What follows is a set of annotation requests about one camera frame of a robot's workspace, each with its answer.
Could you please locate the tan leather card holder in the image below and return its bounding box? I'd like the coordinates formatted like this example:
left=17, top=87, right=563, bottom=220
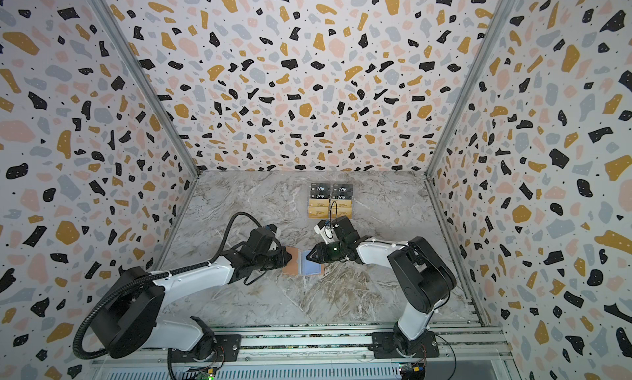
left=282, top=247, right=325, bottom=276

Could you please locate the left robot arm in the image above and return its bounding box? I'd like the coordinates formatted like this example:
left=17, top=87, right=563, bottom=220
left=72, top=225, right=292, bottom=362

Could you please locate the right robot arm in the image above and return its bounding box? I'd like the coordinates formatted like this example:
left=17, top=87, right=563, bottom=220
left=307, top=216, right=457, bottom=358

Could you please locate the gold VIP card right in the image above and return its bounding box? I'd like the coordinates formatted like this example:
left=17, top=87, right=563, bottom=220
left=330, top=199, right=352, bottom=219

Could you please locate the gold vip card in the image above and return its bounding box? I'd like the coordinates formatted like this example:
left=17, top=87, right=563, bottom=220
left=330, top=199, right=352, bottom=219
left=308, top=198, right=330, bottom=219

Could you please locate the gold VIP card left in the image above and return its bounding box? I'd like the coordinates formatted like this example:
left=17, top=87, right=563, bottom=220
left=308, top=198, right=330, bottom=219

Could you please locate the clear acrylic card display stand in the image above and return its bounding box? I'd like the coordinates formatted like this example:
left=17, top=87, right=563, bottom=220
left=308, top=182, right=354, bottom=220

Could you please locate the black VIP card right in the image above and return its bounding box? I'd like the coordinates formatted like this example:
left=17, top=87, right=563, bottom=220
left=331, top=184, right=353, bottom=201

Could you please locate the black vip card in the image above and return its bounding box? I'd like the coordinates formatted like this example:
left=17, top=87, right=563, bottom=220
left=309, top=183, right=332, bottom=200
left=331, top=184, right=353, bottom=201

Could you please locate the black VIP card left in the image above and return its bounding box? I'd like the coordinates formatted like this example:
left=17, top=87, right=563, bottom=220
left=309, top=183, right=332, bottom=200

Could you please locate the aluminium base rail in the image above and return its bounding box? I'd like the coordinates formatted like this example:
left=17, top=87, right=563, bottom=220
left=86, top=322, right=517, bottom=380

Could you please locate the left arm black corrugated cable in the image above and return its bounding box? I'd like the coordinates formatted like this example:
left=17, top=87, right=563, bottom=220
left=72, top=211, right=263, bottom=360

